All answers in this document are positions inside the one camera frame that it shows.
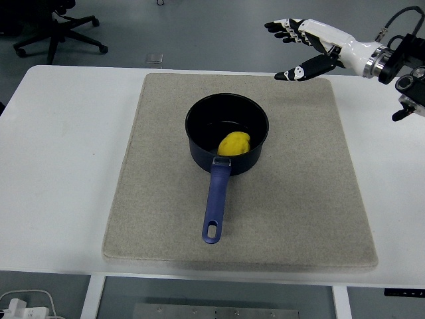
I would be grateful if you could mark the black office chair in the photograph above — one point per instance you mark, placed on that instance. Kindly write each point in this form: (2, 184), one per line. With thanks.
(56, 30)

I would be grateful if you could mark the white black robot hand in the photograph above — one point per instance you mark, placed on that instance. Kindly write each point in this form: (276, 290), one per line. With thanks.
(335, 36)

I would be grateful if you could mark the white table leg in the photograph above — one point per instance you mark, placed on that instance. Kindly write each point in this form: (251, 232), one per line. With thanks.
(91, 299)
(342, 304)

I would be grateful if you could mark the silver floor outlet plate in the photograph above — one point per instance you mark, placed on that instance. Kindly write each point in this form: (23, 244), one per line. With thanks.
(155, 58)

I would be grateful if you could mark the yellow potato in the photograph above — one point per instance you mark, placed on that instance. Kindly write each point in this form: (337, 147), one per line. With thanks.
(234, 144)

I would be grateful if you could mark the black table control panel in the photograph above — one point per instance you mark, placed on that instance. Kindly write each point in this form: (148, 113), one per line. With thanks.
(403, 292)

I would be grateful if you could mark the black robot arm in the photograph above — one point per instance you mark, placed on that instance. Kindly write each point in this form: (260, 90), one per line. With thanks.
(403, 60)

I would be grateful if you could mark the white power strip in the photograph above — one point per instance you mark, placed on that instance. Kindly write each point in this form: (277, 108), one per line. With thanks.
(23, 310)

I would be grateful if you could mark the beige fabric mat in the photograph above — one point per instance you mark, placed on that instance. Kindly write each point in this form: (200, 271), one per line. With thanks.
(159, 199)

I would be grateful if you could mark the grey metal plate with screws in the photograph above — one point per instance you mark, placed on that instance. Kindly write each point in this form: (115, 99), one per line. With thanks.
(216, 312)

